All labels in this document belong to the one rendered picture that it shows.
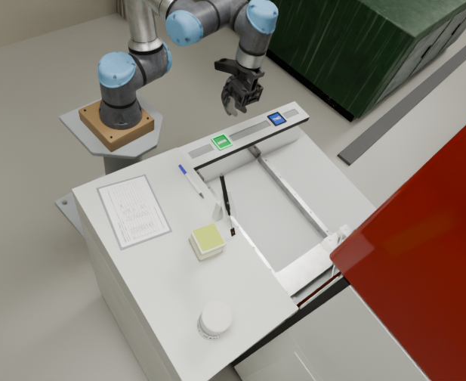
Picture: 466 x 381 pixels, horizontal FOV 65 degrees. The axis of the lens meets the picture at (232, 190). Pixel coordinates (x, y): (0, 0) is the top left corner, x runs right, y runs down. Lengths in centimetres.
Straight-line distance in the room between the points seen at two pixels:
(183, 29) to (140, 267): 59
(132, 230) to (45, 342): 105
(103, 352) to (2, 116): 160
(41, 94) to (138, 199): 183
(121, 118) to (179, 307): 70
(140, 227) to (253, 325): 40
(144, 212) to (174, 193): 11
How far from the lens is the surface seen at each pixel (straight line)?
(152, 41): 131
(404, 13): 288
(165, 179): 113
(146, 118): 141
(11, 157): 250
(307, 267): 120
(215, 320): 87
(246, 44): 96
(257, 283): 103
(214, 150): 123
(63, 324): 198
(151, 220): 105
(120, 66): 126
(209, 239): 97
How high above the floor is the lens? 189
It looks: 54 degrees down
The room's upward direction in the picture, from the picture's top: 21 degrees clockwise
